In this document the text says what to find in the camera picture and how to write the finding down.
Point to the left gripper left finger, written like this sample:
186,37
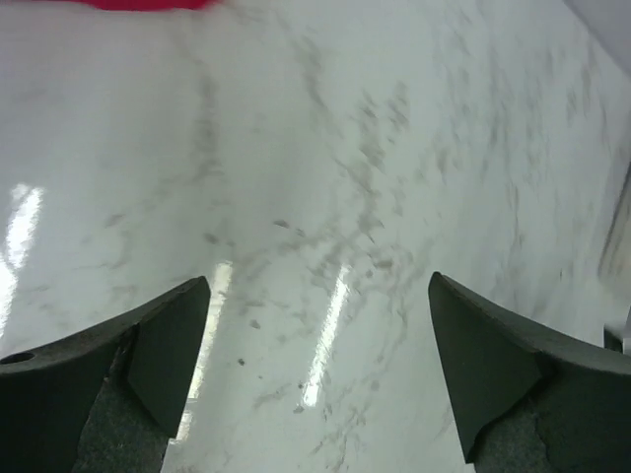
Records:
108,398

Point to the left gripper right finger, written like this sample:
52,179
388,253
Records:
525,397

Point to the folded magenta t shirt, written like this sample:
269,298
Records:
148,5

